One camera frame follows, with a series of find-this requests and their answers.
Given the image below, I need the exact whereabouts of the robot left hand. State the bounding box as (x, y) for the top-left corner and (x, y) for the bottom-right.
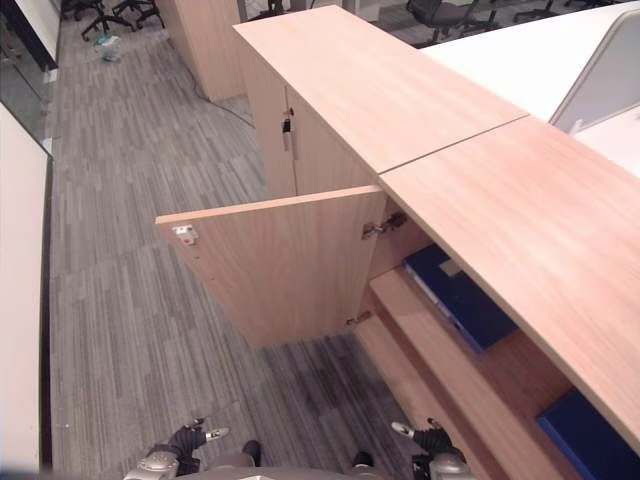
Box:
(167, 417), (232, 477)

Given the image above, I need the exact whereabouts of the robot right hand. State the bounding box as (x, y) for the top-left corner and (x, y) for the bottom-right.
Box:
(391, 417), (466, 461)

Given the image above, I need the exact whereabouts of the wooden cabinet shelf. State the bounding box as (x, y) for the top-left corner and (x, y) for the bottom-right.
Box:
(368, 268), (569, 480)

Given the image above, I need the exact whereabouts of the blue folder with label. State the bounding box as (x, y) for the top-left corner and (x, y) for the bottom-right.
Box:
(401, 244), (519, 354)

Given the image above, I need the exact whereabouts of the plain blue folder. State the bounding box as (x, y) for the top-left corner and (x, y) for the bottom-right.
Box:
(535, 389), (640, 480)

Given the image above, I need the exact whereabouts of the wooden cabinet door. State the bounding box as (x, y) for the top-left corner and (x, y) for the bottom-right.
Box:
(154, 184), (389, 350)

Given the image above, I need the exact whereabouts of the open wooden office cabinet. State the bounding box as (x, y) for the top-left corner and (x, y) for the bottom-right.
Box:
(355, 115), (640, 480)

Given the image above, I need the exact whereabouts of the closed wooden office cabinet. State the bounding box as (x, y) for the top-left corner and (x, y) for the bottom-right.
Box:
(232, 4), (531, 199)

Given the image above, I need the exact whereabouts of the tall wooden cabinet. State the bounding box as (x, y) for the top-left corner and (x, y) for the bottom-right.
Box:
(156, 0), (247, 103)

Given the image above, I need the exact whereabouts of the black office chair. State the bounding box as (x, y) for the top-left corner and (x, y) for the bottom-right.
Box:
(62, 0), (136, 42)
(403, 0), (501, 45)
(112, 0), (166, 31)

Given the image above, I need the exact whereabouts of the silver door lock latch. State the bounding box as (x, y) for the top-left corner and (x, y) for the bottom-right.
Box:
(171, 223), (199, 248)

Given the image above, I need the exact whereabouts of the large white desk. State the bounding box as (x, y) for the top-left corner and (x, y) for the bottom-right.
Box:
(418, 0), (640, 126)

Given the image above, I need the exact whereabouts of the crumpled plastic bag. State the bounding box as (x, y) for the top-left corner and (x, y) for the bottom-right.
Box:
(94, 34), (123, 64)

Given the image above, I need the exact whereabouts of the grey desk divider panel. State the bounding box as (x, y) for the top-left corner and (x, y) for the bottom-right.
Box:
(547, 8), (640, 134)

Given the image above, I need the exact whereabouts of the white wall panel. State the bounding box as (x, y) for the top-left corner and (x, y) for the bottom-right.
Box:
(0, 102), (54, 474)

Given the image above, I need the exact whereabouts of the silver cabinet door handle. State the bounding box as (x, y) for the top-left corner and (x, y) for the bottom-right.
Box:
(282, 118), (302, 161)

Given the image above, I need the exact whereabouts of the black floor cable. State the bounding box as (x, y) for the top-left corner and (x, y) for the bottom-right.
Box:
(191, 74), (257, 129)

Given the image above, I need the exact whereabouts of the glass partition wall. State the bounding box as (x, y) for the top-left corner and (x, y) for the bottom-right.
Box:
(0, 0), (57, 159)

